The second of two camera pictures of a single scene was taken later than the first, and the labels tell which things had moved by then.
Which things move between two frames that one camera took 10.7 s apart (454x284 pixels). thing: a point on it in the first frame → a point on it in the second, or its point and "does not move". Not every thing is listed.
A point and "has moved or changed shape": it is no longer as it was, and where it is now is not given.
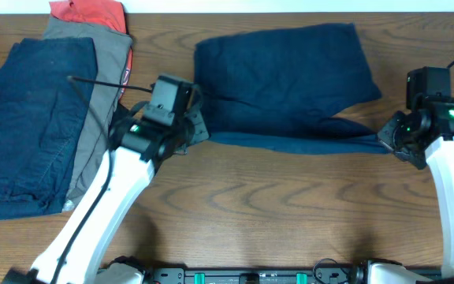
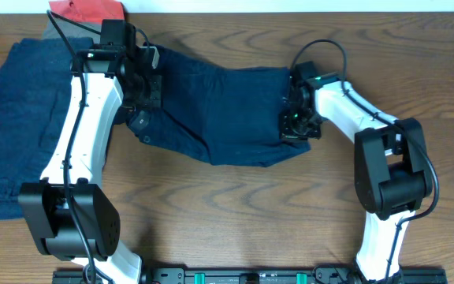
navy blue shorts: (280, 89) has moved or changed shape
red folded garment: (106, 13) does not move
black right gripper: (385, 136) → (287, 132)
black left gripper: (202, 133) → (156, 99)
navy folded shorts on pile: (35, 108) does not move
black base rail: (329, 272) does not move
